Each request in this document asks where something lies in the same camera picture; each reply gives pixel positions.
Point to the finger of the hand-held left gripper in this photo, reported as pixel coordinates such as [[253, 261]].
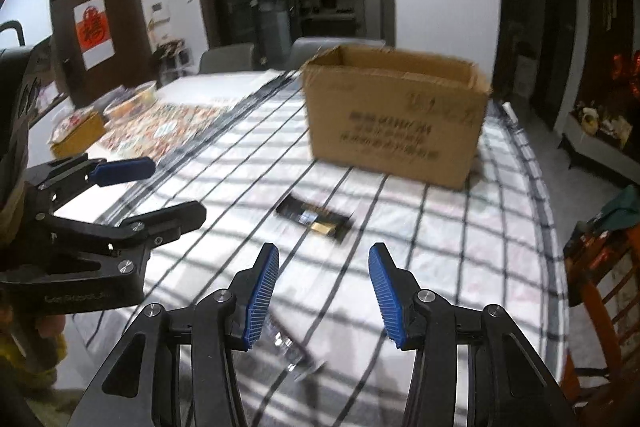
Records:
[[125, 171], [165, 219]]

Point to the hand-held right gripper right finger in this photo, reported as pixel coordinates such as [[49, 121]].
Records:
[[384, 297]]

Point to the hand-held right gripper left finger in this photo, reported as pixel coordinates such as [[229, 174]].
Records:
[[260, 297]]

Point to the black snack packet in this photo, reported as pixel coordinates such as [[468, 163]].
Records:
[[310, 214]]

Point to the brown cardboard box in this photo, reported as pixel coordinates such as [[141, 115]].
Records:
[[390, 132]]

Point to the person's left forearm beige sleeve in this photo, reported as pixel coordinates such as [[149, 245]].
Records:
[[11, 212]]

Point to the person's left hand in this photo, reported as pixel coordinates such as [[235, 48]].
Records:
[[52, 334]]

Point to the colourful printed table mat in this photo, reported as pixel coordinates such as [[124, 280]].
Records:
[[165, 132]]

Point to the yellow cardboard box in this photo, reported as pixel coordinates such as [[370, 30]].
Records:
[[80, 137]]

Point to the black white checked tablecloth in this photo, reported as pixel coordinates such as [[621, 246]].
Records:
[[425, 257]]

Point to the clear plastic food container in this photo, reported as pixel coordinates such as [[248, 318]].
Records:
[[135, 99]]

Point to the person's yellow clothing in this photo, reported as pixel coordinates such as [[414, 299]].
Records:
[[25, 372]]

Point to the small storage rack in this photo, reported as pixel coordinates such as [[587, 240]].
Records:
[[172, 59]]

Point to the brown wooden door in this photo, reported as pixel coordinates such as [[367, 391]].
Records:
[[127, 32]]

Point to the red white door poster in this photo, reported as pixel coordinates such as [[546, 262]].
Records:
[[94, 32]]

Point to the grey dining chair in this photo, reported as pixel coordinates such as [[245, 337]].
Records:
[[325, 47], [227, 58]]

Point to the orange wooden chair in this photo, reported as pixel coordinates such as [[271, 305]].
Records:
[[605, 307]]

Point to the green cloth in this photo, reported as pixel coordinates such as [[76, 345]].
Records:
[[622, 207]]

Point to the dark low cabinet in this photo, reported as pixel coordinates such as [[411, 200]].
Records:
[[600, 142]]

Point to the dark interior door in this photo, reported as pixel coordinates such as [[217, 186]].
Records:
[[559, 42]]

